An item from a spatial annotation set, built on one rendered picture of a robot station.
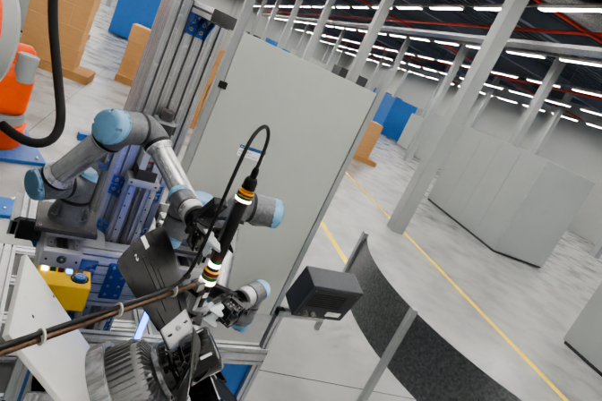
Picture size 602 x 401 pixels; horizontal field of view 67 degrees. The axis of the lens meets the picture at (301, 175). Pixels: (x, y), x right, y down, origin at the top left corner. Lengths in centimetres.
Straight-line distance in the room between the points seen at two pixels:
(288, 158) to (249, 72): 69
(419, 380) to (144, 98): 211
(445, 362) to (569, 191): 886
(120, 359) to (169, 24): 128
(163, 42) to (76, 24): 719
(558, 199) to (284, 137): 874
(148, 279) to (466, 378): 198
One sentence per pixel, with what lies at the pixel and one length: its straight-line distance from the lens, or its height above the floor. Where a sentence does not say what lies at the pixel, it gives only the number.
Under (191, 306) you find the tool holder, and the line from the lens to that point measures 129.
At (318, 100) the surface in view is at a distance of 321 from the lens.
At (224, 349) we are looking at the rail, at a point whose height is 85.
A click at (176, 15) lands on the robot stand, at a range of 201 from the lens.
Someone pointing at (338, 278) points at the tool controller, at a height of 124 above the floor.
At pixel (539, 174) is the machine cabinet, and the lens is 1067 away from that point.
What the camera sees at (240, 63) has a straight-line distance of 296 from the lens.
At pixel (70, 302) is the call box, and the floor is 101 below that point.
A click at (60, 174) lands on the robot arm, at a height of 129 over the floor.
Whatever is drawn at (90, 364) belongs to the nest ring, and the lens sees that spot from 126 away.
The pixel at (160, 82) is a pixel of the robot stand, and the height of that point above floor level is 167.
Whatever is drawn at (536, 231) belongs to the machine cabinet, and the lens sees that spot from 1128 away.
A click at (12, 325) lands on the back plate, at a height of 136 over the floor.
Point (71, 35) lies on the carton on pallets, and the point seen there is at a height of 72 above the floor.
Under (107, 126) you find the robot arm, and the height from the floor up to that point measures 155.
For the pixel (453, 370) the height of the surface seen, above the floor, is 85.
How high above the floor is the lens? 199
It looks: 13 degrees down
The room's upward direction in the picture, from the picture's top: 25 degrees clockwise
